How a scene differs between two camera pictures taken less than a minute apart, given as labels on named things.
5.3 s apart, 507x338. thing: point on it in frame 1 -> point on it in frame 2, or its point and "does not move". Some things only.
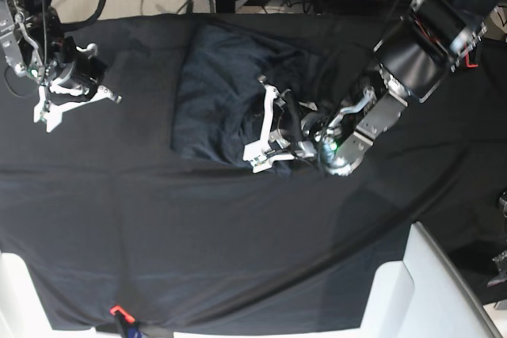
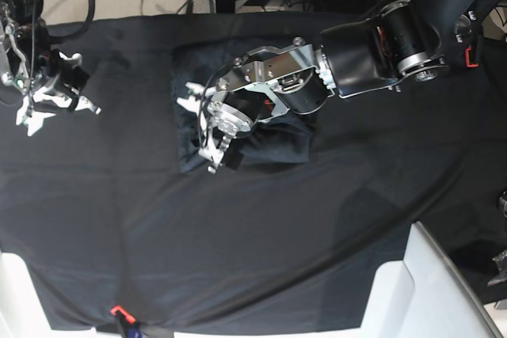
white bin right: (424, 296) does not move
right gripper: (301, 131) -> (231, 118)
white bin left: (23, 311) does not move
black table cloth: (144, 237) does not move
